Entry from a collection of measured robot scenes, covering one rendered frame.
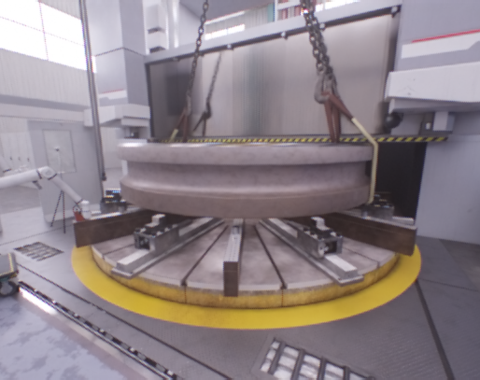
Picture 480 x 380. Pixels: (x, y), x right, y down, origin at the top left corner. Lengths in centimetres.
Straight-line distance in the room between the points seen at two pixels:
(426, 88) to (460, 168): 241
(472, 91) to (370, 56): 241
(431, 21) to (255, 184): 292
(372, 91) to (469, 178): 227
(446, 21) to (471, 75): 85
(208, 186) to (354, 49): 400
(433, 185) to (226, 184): 399
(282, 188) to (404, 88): 184
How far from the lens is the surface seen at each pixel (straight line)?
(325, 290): 303
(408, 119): 451
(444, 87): 361
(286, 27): 599
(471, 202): 579
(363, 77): 552
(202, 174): 304
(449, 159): 560
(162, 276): 291
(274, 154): 282
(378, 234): 390
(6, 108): 657
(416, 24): 419
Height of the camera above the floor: 176
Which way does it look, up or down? 11 degrees down
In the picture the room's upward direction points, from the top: straight up
